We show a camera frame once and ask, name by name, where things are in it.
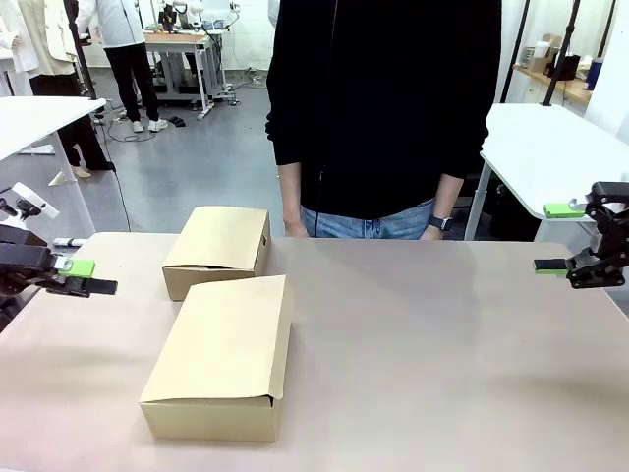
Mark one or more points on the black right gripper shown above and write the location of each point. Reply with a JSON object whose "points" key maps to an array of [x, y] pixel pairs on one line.
{"points": [[616, 236]]}

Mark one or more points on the person's left forearm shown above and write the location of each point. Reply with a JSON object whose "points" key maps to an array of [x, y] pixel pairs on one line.
{"points": [[449, 194]]}

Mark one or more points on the dark blue bottle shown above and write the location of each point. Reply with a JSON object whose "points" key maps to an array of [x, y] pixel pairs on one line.
{"points": [[594, 74]]}

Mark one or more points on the black wristwatch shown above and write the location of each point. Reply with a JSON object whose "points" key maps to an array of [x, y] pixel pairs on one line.
{"points": [[442, 222]]}

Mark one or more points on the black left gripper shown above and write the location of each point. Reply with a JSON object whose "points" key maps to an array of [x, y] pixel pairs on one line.
{"points": [[19, 258]]}

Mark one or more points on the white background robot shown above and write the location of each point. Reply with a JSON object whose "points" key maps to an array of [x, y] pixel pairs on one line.
{"points": [[196, 12]]}

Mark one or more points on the person's left hand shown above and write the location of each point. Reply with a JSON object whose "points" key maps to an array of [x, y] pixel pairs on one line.
{"points": [[433, 235]]}

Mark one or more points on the black tripod pole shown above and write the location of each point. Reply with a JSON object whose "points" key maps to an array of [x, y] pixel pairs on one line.
{"points": [[562, 49], [81, 59], [516, 49]]}

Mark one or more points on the person's blue jeans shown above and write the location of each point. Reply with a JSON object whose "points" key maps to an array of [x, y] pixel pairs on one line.
{"points": [[368, 227]]}

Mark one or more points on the small brown cardboard box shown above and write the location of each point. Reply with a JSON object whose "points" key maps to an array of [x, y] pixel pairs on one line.
{"points": [[221, 236]]}

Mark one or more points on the person's black sweater torso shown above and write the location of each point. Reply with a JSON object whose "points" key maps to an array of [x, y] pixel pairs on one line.
{"points": [[383, 98]]}

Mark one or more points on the large brown cardboard box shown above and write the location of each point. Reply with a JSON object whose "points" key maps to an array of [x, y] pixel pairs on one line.
{"points": [[226, 344]]}

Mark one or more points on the small open cardboard box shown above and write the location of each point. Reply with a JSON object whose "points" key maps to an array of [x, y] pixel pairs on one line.
{"points": [[543, 61]]}

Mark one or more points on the person's right forearm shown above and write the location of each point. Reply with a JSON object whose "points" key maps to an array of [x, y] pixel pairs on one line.
{"points": [[291, 192]]}

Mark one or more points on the person in cream coat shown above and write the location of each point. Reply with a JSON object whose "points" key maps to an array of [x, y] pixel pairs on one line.
{"points": [[44, 49]]}

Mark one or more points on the white table with rounded edge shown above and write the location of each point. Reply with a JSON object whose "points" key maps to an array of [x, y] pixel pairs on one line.
{"points": [[535, 147]]}

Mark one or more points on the grey workbench with wooden top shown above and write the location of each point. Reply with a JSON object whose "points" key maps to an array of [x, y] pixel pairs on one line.
{"points": [[187, 54]]}

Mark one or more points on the white table with legs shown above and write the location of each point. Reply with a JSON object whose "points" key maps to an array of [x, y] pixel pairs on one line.
{"points": [[39, 118]]}

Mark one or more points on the wooden wall shelf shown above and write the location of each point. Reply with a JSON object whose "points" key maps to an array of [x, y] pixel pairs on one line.
{"points": [[555, 83]]}

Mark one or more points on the person's right hand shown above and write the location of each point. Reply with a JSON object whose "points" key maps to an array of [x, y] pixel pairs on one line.
{"points": [[296, 229]]}

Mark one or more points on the person in white jacket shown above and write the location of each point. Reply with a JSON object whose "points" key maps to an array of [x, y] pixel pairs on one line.
{"points": [[123, 49]]}

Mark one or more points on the black box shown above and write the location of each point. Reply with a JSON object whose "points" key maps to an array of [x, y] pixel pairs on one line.
{"points": [[567, 68]]}

